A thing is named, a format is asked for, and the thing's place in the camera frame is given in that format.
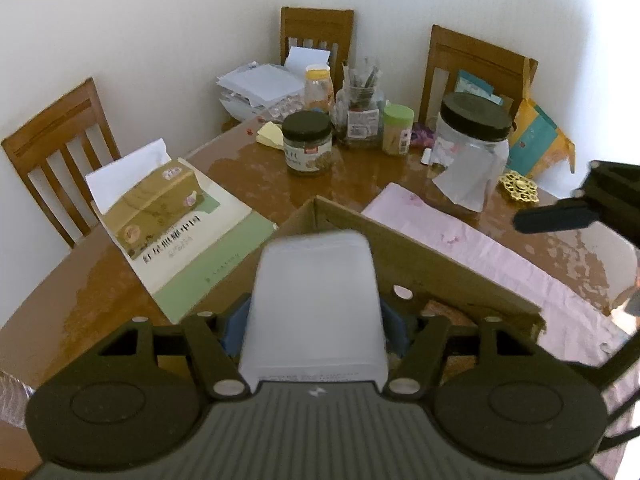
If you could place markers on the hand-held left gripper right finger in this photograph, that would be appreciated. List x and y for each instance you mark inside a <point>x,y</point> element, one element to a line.
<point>395,322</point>

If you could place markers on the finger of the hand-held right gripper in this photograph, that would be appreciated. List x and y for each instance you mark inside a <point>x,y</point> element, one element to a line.
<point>617,365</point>
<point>550,217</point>

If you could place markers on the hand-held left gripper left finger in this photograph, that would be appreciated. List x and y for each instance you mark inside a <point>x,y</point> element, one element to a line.
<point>235,327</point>

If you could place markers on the brown cardboard box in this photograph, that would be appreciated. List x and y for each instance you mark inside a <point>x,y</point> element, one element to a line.
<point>400,255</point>

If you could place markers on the translucent white plastic box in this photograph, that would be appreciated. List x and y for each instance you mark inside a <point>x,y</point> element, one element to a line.
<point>315,310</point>

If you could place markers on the gold ornate coaster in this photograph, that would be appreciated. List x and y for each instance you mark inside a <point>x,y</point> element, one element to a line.
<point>517,187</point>

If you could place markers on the green and white book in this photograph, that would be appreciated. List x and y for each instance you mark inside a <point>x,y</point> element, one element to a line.
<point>210,270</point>

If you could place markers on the pink floral tablecloth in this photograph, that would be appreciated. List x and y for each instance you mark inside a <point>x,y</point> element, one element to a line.
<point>500,260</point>

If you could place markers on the yellow and teal bag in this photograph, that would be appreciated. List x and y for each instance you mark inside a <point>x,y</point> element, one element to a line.
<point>535,140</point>

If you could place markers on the large dark-lidded plastic jar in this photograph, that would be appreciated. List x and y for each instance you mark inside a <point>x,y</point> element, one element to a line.
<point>465,160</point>

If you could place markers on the beige tissue box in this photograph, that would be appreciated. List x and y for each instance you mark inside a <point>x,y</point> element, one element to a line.
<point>150,210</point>

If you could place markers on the purple wrapper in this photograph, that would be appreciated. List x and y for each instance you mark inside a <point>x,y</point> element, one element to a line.
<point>422,137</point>

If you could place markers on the light blue packet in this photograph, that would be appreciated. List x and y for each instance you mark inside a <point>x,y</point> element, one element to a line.
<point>475,85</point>

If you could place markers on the green-lidded plastic jar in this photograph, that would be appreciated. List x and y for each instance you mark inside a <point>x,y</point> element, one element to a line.
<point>397,135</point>

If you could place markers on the wooden chair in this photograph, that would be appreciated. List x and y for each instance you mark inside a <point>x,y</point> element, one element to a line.
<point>50,140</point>
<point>475,60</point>
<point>315,25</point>

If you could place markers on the small dark-lidded glass jar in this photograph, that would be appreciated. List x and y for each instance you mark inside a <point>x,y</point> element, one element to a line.
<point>305,155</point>

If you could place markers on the yellow sticky notes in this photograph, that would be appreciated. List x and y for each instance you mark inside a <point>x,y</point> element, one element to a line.
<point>270,135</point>

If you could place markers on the pill blister pack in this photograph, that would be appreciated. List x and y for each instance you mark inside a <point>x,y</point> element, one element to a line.
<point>287,108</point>

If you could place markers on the yellow-lidded plastic jar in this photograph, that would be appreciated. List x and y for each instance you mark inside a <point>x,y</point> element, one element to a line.
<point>319,92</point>

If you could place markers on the pile of white papers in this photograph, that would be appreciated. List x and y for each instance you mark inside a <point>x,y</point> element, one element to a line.
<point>255,85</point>

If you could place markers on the white paper sheet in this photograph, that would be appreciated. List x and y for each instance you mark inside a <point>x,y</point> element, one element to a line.
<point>307,62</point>

